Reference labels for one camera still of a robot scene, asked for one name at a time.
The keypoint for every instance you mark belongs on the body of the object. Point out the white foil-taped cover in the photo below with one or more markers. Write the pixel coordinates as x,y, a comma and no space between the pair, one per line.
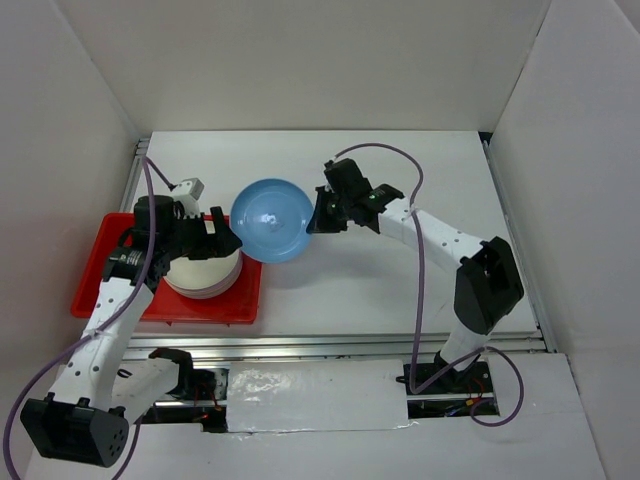
316,396

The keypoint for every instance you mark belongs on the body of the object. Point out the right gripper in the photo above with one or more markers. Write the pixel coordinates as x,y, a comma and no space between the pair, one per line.
320,223

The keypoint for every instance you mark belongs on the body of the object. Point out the purple plate back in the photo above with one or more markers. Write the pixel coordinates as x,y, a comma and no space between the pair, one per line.
220,292

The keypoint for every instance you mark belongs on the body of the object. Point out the aluminium frame rail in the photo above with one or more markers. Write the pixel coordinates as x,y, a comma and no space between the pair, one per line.
209,350

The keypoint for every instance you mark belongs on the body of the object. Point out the blue plate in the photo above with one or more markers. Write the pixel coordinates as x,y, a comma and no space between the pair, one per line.
270,217

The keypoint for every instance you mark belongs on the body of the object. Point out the cream plate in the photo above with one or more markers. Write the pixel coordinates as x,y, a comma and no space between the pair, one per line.
200,275

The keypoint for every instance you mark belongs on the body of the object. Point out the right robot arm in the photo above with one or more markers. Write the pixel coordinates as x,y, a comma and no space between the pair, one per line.
487,284

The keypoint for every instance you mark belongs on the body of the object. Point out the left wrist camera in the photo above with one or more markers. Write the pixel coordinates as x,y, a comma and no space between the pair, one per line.
187,193

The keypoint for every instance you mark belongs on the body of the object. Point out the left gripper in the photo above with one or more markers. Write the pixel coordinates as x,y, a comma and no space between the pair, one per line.
226,242

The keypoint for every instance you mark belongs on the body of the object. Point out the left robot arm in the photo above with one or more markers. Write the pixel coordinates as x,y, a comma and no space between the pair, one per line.
87,414

